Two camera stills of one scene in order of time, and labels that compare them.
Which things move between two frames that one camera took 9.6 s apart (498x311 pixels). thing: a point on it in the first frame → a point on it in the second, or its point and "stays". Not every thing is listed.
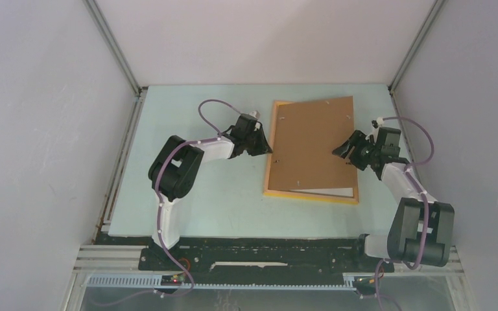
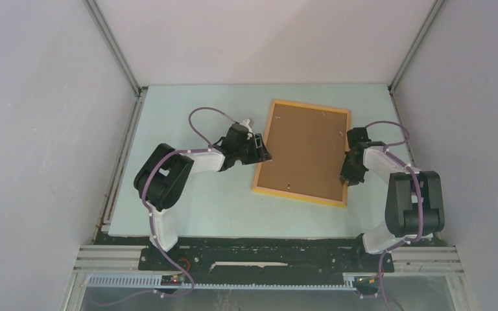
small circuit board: x=175 y=280 stays
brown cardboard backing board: x=305 y=134 stays
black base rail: x=265 y=254 stays
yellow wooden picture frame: x=297 y=194 → x=334 y=203
